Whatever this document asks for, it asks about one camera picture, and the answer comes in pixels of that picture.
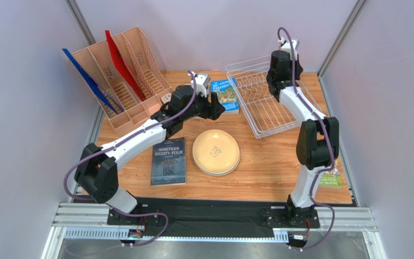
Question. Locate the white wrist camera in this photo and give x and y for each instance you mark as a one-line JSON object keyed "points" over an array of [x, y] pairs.
{"points": [[202, 84], [287, 46]]}

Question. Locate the black base mat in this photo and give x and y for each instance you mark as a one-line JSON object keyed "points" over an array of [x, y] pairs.
{"points": [[208, 218]]}

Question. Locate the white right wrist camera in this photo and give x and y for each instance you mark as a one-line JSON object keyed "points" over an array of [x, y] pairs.
{"points": [[287, 46]]}

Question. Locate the red file divider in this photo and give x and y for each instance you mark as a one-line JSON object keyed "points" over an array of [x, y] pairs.
{"points": [[122, 67]]}

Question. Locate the pink desk file organizer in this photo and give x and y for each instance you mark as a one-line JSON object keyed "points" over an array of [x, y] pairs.
{"points": [[135, 49]]}

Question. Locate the blue file divider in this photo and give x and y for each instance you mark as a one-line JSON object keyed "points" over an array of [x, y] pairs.
{"points": [[92, 84]]}

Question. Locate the white power adapter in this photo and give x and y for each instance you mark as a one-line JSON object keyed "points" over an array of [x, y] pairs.
{"points": [[165, 98]]}

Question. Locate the Nineteen Eighty-Four book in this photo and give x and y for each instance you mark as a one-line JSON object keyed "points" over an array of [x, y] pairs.
{"points": [[169, 163]]}

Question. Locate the blue plate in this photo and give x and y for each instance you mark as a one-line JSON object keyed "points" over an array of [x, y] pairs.
{"points": [[217, 167]]}

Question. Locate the blue 26-Storey Treehouse book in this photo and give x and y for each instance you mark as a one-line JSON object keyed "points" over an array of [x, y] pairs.
{"points": [[226, 96]]}

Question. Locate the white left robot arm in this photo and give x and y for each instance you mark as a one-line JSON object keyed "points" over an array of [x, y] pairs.
{"points": [[97, 170]]}

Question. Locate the white wire dish rack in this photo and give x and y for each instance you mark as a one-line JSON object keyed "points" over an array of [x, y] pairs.
{"points": [[265, 115]]}

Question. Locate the aluminium rail frame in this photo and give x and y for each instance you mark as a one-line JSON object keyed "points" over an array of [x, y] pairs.
{"points": [[89, 220]]}

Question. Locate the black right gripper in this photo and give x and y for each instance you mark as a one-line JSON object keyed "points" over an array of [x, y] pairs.
{"points": [[273, 82]]}

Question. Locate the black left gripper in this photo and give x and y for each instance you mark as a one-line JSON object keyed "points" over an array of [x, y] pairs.
{"points": [[213, 110]]}

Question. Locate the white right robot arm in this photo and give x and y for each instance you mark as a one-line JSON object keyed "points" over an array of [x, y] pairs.
{"points": [[317, 145]]}

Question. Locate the green 65-Storey Treehouse book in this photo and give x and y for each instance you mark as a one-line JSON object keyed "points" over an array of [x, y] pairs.
{"points": [[332, 179]]}

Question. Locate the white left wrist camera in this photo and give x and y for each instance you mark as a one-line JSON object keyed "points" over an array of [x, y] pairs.
{"points": [[202, 84]]}

